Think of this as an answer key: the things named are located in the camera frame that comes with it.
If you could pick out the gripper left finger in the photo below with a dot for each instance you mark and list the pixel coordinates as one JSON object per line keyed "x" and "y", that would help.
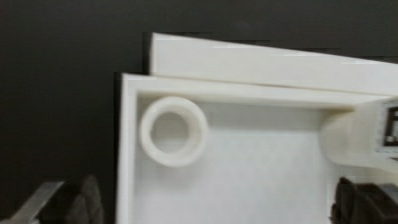
{"x": 62, "y": 204}

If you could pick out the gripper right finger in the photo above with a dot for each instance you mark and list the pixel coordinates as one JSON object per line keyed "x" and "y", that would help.
{"x": 364, "y": 203}

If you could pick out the white table leg back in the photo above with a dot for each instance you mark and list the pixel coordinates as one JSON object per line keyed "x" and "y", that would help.
{"x": 358, "y": 136}

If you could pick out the white square tabletop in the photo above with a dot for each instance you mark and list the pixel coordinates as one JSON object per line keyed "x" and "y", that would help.
{"x": 222, "y": 164}

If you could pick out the white L-shaped obstacle wall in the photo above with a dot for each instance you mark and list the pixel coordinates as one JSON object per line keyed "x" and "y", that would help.
{"x": 202, "y": 59}

